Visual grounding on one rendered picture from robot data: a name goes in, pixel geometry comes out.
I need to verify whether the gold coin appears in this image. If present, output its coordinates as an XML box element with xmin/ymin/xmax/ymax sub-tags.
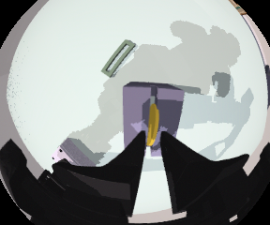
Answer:
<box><xmin>146</xmin><ymin>104</ymin><xmax>158</xmax><ymax>146</ymax></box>

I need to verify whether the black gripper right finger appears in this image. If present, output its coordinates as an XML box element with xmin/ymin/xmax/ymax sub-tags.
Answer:
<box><xmin>160</xmin><ymin>131</ymin><xmax>250</xmax><ymax>214</ymax></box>

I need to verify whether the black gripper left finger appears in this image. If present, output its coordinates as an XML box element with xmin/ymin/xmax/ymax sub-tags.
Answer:
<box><xmin>52</xmin><ymin>130</ymin><xmax>146</xmax><ymax>218</ymax></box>

